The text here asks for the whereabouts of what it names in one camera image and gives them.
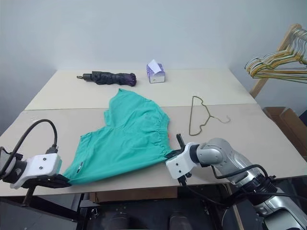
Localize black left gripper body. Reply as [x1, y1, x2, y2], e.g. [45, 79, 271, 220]
[23, 173, 66, 207]

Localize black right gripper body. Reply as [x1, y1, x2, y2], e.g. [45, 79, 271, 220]
[173, 133, 193, 186]

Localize thin wire clothes hanger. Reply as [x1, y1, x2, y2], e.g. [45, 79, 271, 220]
[189, 95, 231, 137]

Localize green shorts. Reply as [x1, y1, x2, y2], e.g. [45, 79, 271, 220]
[61, 88, 171, 186]

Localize brown cardboard panel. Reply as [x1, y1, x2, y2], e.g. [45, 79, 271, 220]
[95, 186, 178, 204]

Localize purple white tissue box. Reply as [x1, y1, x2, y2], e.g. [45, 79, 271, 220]
[146, 59, 166, 84]

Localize folded black purple umbrella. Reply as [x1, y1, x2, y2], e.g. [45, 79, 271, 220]
[76, 70, 137, 86]

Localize wooden clothes rack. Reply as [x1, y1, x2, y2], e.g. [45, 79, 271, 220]
[249, 23, 307, 99]

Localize brown cardboard box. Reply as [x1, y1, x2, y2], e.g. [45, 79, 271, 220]
[262, 106, 307, 154]

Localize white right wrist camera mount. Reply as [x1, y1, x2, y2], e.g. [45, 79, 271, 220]
[165, 141, 201, 180]

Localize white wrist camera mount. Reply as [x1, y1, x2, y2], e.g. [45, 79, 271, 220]
[165, 141, 201, 180]
[9, 153, 63, 190]

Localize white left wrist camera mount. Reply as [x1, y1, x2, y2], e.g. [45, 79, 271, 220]
[9, 153, 63, 190]

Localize black metal table frame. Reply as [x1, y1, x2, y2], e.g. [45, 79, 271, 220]
[0, 184, 240, 230]

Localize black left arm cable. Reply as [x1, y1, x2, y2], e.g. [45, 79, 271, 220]
[9, 119, 60, 159]

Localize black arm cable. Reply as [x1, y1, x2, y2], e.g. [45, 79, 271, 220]
[212, 163, 276, 185]
[9, 119, 60, 159]

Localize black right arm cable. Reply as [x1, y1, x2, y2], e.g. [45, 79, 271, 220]
[212, 163, 276, 185]

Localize bunch of wire hangers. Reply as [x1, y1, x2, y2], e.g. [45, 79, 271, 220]
[248, 31, 307, 78]

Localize grey wire hanger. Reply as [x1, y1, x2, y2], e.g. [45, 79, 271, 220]
[245, 28, 307, 71]

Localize green wire hanger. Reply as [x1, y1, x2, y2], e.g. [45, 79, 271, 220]
[252, 69, 307, 84]

